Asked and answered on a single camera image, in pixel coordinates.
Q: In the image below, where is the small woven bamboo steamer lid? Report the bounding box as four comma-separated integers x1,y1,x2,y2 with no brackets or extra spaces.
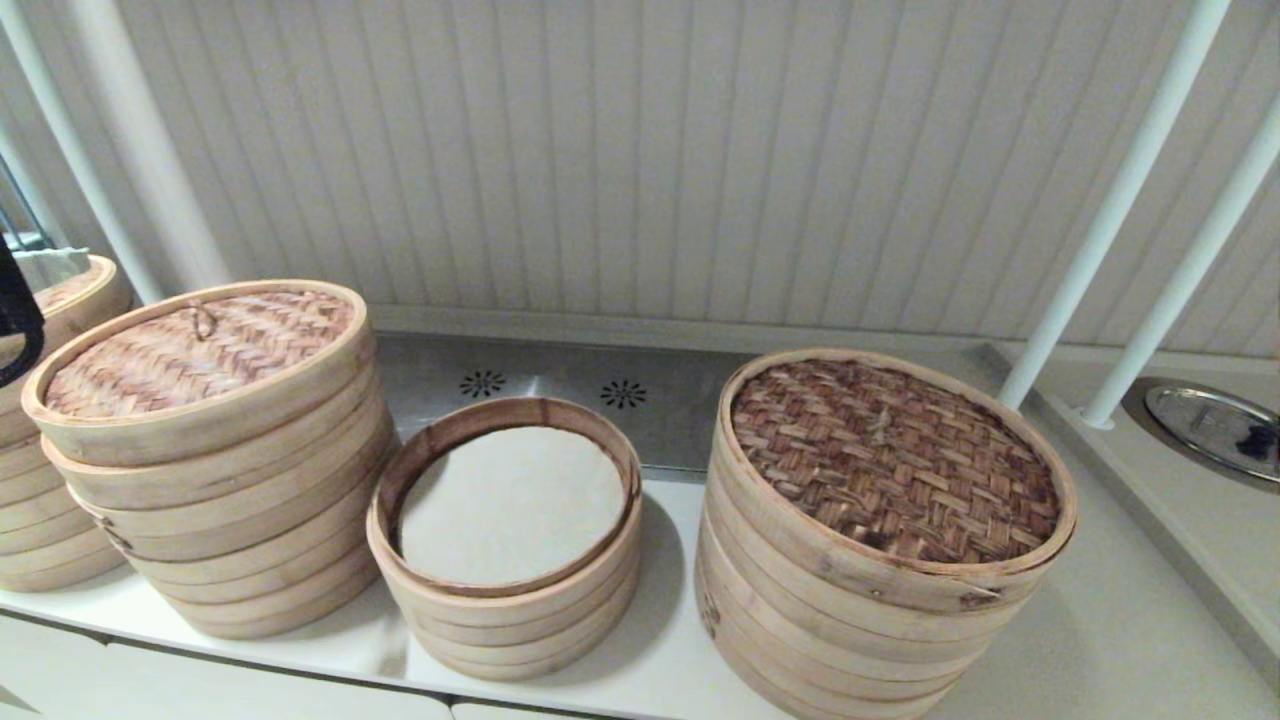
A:
22,279,373,468

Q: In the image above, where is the thick white post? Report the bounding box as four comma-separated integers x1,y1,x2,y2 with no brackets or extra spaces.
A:
60,0,233,291

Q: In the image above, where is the white metal pole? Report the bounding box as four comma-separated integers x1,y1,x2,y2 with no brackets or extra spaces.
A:
997,0,1231,413
0,0,166,306
1078,95,1280,433
0,125,71,251

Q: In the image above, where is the steel panel with flower holes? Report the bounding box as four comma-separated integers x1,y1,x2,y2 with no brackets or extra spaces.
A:
372,333,753,483

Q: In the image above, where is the large bamboo steamer stack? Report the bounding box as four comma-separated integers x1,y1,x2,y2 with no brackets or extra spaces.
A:
695,480,1041,720

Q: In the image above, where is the black cable loop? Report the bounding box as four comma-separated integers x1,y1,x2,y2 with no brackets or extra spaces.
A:
0,300,47,391

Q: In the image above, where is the large dark woven steamer lid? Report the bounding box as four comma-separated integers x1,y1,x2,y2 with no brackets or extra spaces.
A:
712,348,1078,613

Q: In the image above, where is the small bamboo steamer stack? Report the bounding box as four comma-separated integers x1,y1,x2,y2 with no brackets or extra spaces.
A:
367,397,644,683

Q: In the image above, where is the round metal plate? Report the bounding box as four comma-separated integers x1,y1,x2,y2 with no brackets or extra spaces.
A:
1143,385,1280,483

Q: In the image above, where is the white round steamer liner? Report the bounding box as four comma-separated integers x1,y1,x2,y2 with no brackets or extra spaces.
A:
398,427,628,588

